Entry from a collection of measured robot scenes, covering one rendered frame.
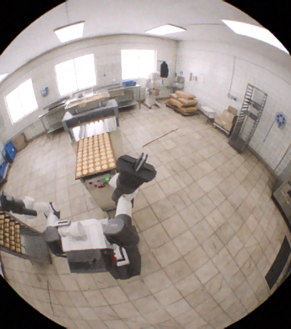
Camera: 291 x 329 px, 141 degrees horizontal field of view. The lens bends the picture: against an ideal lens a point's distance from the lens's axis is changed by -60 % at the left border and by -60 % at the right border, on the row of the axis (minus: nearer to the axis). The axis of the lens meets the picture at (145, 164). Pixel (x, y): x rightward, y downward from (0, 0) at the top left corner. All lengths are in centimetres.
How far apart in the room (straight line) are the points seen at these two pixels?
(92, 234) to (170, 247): 125
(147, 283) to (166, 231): 80
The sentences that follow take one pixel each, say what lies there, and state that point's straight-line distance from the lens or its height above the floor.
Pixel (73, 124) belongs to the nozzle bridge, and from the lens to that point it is 170.
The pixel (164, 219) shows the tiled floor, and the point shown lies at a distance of 178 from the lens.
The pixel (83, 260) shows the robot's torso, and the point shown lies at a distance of 64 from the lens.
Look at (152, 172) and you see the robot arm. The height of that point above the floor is 139.
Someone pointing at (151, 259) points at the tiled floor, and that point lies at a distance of 169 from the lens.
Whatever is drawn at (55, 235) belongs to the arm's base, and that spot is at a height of 111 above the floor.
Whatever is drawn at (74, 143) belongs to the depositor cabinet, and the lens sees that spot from 175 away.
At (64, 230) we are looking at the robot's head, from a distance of 58.
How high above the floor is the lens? 169
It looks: 47 degrees down
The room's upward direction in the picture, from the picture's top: straight up
